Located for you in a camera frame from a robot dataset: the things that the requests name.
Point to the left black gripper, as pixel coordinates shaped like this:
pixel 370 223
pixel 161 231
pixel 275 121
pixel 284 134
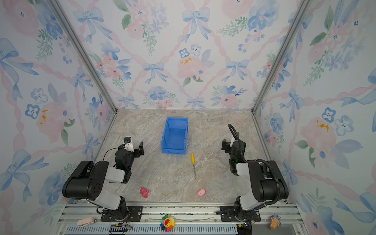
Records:
pixel 137 151

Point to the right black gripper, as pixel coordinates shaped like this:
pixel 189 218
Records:
pixel 226 146

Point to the yellow handled screwdriver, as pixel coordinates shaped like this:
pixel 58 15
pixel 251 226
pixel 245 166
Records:
pixel 193 163

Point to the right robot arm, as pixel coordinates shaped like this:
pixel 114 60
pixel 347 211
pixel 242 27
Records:
pixel 267 184

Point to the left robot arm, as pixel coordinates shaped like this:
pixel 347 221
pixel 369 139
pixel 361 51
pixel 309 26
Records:
pixel 87 182

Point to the blue plastic bin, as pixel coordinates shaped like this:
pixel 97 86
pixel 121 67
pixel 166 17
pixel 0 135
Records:
pixel 174 139

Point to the dark pink toy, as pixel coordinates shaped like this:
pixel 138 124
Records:
pixel 144 192

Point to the light pink pig toy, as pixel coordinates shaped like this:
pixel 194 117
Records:
pixel 201 192

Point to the colourful flower toy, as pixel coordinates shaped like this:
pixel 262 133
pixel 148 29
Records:
pixel 167 223

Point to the ice cream cone toy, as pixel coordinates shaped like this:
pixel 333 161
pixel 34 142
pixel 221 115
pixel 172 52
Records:
pixel 275 221

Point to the pink beige toy piece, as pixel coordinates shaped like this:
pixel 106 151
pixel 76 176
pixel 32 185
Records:
pixel 86 221

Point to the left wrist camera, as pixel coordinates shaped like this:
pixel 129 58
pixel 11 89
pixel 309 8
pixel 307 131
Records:
pixel 128 145

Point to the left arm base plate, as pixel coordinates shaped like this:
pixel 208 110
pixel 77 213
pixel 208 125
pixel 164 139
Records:
pixel 129 214

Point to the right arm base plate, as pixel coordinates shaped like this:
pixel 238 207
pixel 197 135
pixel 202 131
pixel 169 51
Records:
pixel 231 214

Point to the aluminium rail frame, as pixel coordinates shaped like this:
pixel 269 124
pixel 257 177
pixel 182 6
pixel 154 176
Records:
pixel 190 219

